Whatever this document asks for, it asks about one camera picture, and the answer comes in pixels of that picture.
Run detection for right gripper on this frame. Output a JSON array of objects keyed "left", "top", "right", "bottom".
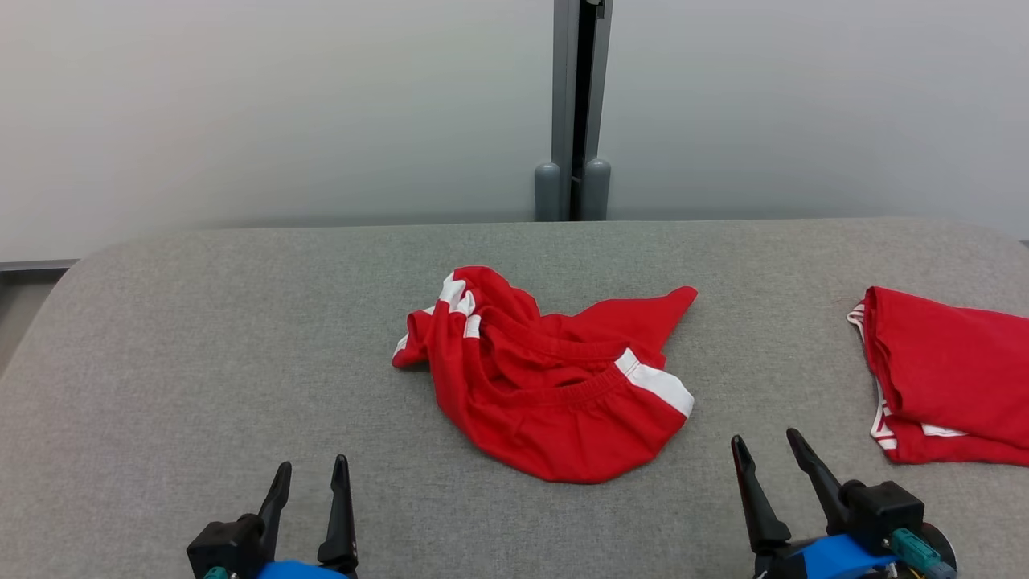
[{"left": 730, "top": 428, "right": 853, "bottom": 579}]

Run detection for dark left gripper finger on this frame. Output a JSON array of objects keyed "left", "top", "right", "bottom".
[
  {"left": 257, "top": 461, "right": 293, "bottom": 564},
  {"left": 318, "top": 454, "right": 359, "bottom": 573}
]

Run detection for red shorts with white stripes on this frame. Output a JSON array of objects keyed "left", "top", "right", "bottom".
[{"left": 847, "top": 286, "right": 1029, "bottom": 467}]

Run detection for red shorts with white panels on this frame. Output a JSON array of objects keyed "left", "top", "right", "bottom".
[{"left": 392, "top": 265, "right": 699, "bottom": 485}]

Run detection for grey wall base rail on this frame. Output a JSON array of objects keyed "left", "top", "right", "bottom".
[{"left": 0, "top": 258, "right": 79, "bottom": 275}]

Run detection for grey double partition post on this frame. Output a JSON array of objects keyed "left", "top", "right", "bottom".
[{"left": 535, "top": 0, "right": 613, "bottom": 222}]

